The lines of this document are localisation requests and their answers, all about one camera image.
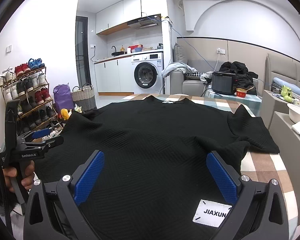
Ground black air fryer pot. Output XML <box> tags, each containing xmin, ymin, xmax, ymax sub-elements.
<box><xmin>211</xmin><ymin>72</ymin><xmax>236</xmax><ymax>95</ymax></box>

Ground green plush toy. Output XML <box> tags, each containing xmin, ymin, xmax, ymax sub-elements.
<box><xmin>281</xmin><ymin>85</ymin><xmax>294</xmax><ymax>103</ymax></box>

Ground person's left hand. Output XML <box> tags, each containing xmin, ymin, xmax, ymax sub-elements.
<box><xmin>2</xmin><ymin>160</ymin><xmax>36</xmax><ymax>194</ymax></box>

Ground small teal side table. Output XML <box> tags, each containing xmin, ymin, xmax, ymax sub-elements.
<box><xmin>204</xmin><ymin>85</ymin><xmax>262</xmax><ymax>116</ymax></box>

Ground black clothes pile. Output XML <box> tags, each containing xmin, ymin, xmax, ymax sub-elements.
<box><xmin>219</xmin><ymin>61</ymin><xmax>258</xmax><ymax>95</ymax></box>

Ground grey bed headboard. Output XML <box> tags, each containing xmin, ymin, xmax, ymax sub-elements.
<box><xmin>264</xmin><ymin>54</ymin><xmax>300</xmax><ymax>90</ymax></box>

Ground white kitchen cabinets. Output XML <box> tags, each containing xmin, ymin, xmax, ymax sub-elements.
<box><xmin>96</xmin><ymin>0</ymin><xmax>161</xmax><ymax>35</ymax></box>
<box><xmin>94</xmin><ymin>57</ymin><xmax>135</xmax><ymax>94</ymax></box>

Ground checkered plaid tablecloth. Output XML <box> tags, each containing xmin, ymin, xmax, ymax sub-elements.
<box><xmin>124</xmin><ymin>93</ymin><xmax>294</xmax><ymax>238</ymax></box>

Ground range hood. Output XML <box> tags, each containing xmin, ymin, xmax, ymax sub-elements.
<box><xmin>127</xmin><ymin>14</ymin><xmax>161</xmax><ymax>29</ymax></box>

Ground white lower kitchen cabinets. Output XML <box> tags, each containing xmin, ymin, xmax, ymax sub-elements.
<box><xmin>94</xmin><ymin>57</ymin><xmax>135</xmax><ymax>94</ymax></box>

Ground wooden shoe rack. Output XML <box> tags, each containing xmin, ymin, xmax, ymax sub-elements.
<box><xmin>0</xmin><ymin>63</ymin><xmax>63</xmax><ymax>135</ymax></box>

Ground purple bag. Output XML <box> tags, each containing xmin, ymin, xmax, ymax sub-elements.
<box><xmin>53</xmin><ymin>84</ymin><xmax>74</xmax><ymax>114</ymax></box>

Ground grey sofa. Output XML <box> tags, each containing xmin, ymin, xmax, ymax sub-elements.
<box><xmin>168</xmin><ymin>43</ymin><xmax>212</xmax><ymax>96</ymax></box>

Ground grey blanket on sofa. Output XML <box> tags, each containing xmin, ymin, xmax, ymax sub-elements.
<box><xmin>161</xmin><ymin>62</ymin><xmax>197</xmax><ymax>78</ymax></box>

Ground black knit sweater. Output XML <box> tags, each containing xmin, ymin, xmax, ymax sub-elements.
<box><xmin>35</xmin><ymin>96</ymin><xmax>279</xmax><ymax>239</ymax></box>

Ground blue pillow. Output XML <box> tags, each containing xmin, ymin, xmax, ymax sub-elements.
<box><xmin>273</xmin><ymin>77</ymin><xmax>300</xmax><ymax>95</ymax></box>

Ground woven laundry basket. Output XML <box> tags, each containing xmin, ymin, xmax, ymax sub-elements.
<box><xmin>71</xmin><ymin>83</ymin><xmax>96</xmax><ymax>112</ymax></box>

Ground white basin bowl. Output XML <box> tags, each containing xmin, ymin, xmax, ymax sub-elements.
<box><xmin>287</xmin><ymin>103</ymin><xmax>300</xmax><ymax>124</ymax></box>

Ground white washing machine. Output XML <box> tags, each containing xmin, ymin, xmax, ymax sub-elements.
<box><xmin>131</xmin><ymin>51</ymin><xmax>165</xmax><ymax>94</ymax></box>

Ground white upper kitchen cabinets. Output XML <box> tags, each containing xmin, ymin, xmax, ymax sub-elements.
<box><xmin>96</xmin><ymin>0</ymin><xmax>161</xmax><ymax>35</ymax></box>

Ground red instant noodle bowl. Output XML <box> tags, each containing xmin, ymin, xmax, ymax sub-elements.
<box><xmin>236</xmin><ymin>88</ymin><xmax>247</xmax><ymax>98</ymax></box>

